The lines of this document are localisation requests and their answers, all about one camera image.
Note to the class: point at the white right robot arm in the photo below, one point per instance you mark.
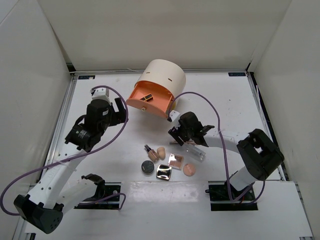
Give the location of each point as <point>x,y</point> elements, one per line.
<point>260,155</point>

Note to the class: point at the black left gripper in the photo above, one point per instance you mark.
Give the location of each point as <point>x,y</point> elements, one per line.
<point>119,117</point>

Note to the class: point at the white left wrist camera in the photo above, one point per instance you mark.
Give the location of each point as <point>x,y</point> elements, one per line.
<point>100,93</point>

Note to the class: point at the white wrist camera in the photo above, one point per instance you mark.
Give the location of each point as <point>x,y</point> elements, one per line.
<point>100,93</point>
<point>173,115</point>

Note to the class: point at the pink eyeshadow palette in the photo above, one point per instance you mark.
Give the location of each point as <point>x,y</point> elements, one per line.
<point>175,161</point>

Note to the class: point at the black gold lipstick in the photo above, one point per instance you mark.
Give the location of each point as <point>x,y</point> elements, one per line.
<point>147,98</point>

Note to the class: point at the foundation bottle with pump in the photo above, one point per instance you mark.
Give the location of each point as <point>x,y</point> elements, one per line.
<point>152,154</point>

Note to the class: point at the beige makeup sponge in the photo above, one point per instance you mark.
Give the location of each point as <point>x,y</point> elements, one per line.
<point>161,152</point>

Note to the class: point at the orange drawer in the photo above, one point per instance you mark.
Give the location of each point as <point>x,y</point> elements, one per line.
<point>158,106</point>

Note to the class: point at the yellow drawer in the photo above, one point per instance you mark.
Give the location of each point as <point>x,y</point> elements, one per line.
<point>171,107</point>

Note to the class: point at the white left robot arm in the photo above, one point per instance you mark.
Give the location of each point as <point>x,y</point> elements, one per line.
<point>47,202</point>

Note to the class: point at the blue label sticker left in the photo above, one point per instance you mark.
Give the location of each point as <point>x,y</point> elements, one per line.
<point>86,77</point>

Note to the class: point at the blue label sticker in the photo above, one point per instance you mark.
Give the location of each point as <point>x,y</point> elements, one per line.
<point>237,74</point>
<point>86,77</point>

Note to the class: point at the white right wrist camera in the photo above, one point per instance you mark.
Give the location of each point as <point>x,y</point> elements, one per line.
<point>173,115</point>

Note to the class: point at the round pink powder puff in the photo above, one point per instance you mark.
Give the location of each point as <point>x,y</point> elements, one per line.
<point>189,169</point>

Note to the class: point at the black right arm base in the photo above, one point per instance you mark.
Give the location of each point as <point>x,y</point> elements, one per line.
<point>223,201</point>

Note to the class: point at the round black compact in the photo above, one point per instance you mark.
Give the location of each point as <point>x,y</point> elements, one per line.
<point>147,167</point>

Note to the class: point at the blue label sticker right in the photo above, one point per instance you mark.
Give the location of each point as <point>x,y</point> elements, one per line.
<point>237,74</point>

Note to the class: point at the cream drawer organizer shell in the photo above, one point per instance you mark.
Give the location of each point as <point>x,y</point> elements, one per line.
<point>166,74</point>

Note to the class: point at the square black gold compact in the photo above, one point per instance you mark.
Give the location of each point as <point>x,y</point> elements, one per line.
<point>163,172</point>

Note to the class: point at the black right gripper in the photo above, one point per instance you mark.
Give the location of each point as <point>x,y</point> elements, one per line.
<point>175,132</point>

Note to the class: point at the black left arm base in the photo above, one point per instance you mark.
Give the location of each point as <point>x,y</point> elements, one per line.
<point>106,197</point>

